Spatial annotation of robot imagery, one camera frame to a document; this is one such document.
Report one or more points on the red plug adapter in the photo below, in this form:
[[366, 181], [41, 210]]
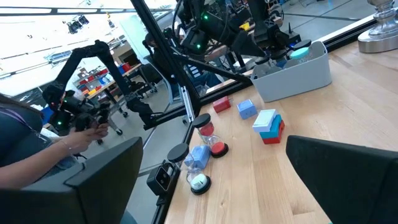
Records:
[[221, 104]]

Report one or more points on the black table-level camera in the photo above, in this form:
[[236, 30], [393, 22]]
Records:
[[161, 179]]

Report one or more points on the lavender block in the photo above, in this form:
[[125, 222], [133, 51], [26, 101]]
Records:
[[270, 130]]

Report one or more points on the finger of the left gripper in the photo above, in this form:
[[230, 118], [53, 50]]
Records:
[[247, 45]]

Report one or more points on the person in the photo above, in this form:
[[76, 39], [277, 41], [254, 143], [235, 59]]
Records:
[[15, 133]]

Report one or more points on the person's forearm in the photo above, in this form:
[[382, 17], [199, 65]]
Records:
[[31, 171]]

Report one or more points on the black aluminium rig frame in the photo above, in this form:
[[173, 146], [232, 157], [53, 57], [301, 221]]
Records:
[[168, 59]]

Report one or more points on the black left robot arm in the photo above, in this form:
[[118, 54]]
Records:
[[214, 28]]

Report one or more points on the clear black capped hourglass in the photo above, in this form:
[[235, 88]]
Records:
[[303, 44]]

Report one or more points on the black disc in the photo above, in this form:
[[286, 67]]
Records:
[[206, 129], [199, 182]]

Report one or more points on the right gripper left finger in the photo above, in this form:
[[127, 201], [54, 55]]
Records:
[[77, 202]]

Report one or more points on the person's hand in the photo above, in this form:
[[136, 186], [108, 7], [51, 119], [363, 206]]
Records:
[[87, 137]]

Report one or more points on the teal capped hourglass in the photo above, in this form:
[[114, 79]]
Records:
[[300, 53]]

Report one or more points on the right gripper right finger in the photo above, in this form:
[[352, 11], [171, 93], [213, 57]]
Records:
[[357, 186]]

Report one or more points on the white shade table lamp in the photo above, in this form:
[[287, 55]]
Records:
[[382, 31]]

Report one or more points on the grey plastic bin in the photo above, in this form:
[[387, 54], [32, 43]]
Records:
[[295, 81]]

